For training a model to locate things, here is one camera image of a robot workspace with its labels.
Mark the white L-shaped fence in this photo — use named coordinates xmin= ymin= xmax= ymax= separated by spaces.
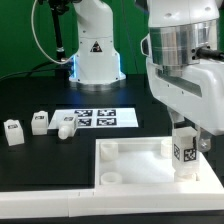
xmin=0 ymin=156 xmax=224 ymax=219

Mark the white cable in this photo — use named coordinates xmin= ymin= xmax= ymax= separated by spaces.
xmin=30 ymin=0 xmax=75 ymax=66

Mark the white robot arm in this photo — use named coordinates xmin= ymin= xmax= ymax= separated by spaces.
xmin=71 ymin=0 xmax=224 ymax=151

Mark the white square tabletop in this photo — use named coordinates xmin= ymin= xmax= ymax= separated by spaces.
xmin=92 ymin=135 xmax=204 ymax=194

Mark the white sheet with markers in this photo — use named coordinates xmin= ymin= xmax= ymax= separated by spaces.
xmin=48 ymin=108 xmax=138 ymax=130

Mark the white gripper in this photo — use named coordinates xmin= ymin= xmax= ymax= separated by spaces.
xmin=146 ymin=59 xmax=224 ymax=153

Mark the black cable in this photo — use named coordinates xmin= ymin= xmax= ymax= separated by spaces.
xmin=0 ymin=61 xmax=73 ymax=83

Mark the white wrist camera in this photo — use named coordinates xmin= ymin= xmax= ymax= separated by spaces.
xmin=140 ymin=36 xmax=151 ymax=57

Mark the black camera stand pole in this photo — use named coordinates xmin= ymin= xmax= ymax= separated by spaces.
xmin=38 ymin=0 xmax=73 ymax=79

